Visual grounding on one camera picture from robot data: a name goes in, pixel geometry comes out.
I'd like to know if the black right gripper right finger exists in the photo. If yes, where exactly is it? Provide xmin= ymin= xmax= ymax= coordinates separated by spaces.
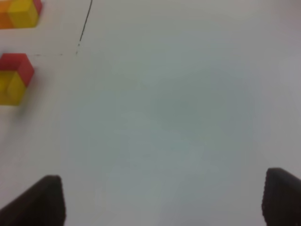
xmin=261 ymin=168 xmax=301 ymax=226

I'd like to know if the yellow template cube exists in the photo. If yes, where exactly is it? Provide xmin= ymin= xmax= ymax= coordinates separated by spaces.
xmin=8 ymin=0 xmax=39 ymax=28

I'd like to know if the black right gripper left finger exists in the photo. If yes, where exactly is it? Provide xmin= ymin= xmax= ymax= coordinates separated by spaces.
xmin=0 ymin=175 xmax=66 ymax=226

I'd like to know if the red template cube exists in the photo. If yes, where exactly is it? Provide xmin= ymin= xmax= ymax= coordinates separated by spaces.
xmin=33 ymin=0 xmax=43 ymax=15

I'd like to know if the orange template cube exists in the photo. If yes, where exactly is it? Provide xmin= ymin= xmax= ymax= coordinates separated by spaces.
xmin=0 ymin=0 xmax=14 ymax=29

